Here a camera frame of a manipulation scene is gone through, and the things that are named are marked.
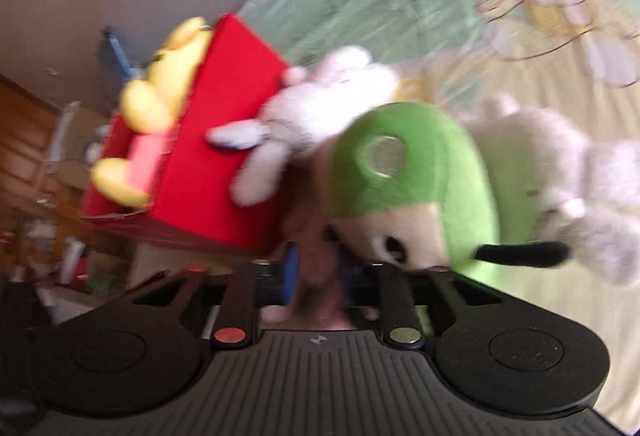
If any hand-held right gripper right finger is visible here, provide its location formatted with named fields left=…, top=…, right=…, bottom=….
left=339, top=250, right=502, bottom=350

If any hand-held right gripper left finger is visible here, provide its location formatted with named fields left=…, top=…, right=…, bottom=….
left=120, top=243, right=302, bottom=351

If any brown plush toy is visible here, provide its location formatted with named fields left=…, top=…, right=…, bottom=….
left=280, top=166, right=381, bottom=332

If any green plush toy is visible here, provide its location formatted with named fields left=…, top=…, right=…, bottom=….
left=320, top=102, right=572, bottom=317

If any red cardboard box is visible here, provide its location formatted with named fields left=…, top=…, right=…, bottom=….
left=80, top=13, right=293, bottom=252

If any white bunny plush blue bow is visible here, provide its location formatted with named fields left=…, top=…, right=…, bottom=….
left=470, top=93, right=640, bottom=288

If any yellow tiger plush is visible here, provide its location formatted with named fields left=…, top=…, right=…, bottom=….
left=91, top=17, right=213, bottom=209

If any blue bag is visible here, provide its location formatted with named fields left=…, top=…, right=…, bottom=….
left=100, top=28, right=138, bottom=83

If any printed bed sheet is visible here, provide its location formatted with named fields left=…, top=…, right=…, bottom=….
left=235, top=0, right=640, bottom=436

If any wooden cabinet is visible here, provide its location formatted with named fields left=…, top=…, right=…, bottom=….
left=0, top=76, right=131, bottom=267

